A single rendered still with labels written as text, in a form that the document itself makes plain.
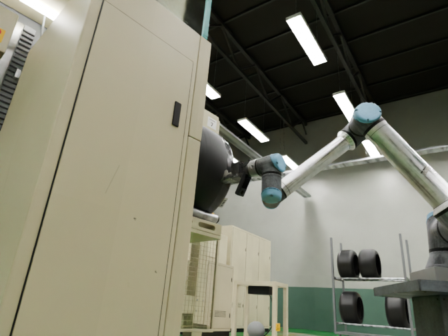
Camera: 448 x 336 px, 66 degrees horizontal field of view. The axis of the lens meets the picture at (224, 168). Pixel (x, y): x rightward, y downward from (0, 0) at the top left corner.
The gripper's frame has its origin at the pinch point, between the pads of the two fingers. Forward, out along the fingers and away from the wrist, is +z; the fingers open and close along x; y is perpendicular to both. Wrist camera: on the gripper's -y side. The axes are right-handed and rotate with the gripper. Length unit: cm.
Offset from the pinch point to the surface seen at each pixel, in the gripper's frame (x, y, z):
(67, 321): 88, -65, -49
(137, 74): 84, -7, -50
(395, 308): -535, -43, 103
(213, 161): 8.3, 8.5, -0.7
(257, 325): -241, -77, 166
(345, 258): -527, 43, 182
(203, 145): 14.6, 16.2, 1.5
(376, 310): -1074, -36, 344
